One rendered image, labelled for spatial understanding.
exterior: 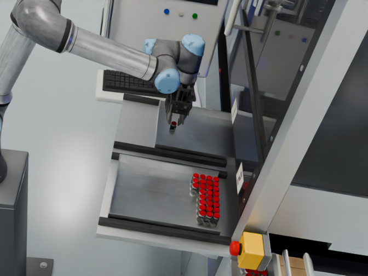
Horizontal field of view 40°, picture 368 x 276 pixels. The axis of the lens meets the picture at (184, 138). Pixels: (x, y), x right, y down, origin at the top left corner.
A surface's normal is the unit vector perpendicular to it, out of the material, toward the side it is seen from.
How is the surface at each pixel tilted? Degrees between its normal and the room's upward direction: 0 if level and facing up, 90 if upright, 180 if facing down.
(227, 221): 0
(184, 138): 0
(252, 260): 90
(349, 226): 90
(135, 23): 90
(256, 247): 0
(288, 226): 90
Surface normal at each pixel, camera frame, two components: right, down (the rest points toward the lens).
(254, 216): -0.03, 0.65
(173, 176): 0.21, -0.74
